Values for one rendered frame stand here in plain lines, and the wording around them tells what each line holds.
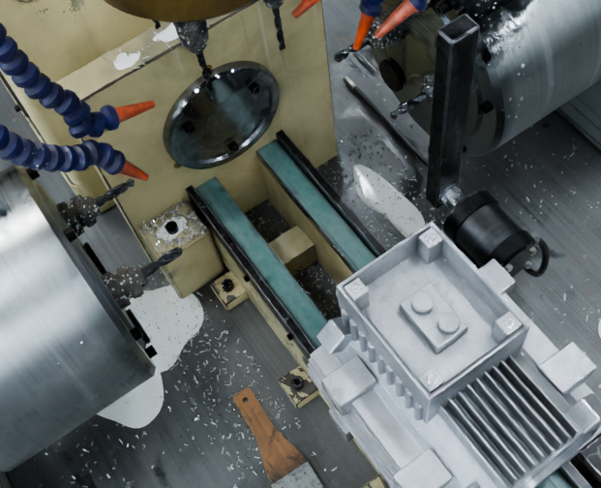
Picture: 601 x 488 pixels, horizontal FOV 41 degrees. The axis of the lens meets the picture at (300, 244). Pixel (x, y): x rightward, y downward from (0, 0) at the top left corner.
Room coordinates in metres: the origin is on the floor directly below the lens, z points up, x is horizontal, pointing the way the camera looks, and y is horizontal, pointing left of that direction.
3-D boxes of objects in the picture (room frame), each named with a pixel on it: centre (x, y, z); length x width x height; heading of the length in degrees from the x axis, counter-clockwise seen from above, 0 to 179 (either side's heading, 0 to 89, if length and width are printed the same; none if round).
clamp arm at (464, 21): (0.43, -0.16, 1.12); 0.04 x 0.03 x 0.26; 24
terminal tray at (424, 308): (0.25, -0.09, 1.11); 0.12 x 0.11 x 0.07; 24
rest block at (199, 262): (0.51, 0.15, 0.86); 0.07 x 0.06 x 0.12; 114
